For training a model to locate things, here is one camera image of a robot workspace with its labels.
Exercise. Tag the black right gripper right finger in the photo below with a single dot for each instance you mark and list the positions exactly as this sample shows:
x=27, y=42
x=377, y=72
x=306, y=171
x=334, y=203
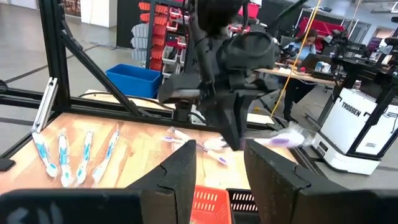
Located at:
x=295, y=202

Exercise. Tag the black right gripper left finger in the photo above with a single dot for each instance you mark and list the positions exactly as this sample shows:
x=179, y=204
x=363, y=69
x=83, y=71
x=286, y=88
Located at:
x=161, y=202

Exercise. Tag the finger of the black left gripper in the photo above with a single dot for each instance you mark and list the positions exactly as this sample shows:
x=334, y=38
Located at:
x=228, y=121
x=247, y=112

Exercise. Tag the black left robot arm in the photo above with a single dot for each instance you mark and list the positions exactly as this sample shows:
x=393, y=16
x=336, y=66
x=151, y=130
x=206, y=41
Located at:
x=245, y=53

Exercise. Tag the orange plastic basket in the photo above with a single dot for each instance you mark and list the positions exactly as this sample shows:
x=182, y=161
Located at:
x=208, y=205

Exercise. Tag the black plastic basket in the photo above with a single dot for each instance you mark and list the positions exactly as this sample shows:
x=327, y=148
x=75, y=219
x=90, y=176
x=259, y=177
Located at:
x=242, y=202

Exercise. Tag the person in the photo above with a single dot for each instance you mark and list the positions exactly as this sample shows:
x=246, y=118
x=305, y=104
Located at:
x=298, y=90

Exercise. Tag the wooden desk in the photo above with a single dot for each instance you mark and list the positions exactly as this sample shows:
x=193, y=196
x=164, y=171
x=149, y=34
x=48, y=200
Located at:
x=304, y=77

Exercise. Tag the black laptop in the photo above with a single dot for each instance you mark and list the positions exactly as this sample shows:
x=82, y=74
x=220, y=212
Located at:
x=314, y=60

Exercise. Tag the small white box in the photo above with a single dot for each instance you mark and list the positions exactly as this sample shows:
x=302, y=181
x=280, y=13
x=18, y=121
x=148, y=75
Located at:
x=323, y=67

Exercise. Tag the parts shelf rack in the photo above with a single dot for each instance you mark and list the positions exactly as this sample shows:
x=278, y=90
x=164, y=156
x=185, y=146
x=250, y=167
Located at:
x=158, y=31

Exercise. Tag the white Trossen mobile base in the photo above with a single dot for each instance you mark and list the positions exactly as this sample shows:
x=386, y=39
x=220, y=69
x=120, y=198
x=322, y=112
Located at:
x=348, y=124

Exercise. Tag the blue storage bin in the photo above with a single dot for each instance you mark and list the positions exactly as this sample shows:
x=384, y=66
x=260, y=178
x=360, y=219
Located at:
x=133, y=82

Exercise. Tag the red bin shelf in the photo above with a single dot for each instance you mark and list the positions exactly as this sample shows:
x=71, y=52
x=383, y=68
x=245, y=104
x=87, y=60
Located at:
x=320, y=28

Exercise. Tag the black background robot rig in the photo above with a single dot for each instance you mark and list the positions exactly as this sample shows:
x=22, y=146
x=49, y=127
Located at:
x=351, y=53

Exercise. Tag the silver aluminium profile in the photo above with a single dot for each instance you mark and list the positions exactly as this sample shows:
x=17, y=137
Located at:
x=45, y=105

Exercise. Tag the black frame clamp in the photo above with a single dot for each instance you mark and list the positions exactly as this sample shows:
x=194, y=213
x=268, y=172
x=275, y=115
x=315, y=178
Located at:
x=6, y=165

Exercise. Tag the black aluminium table frame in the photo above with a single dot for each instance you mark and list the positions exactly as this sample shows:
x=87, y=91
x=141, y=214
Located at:
x=54, y=46

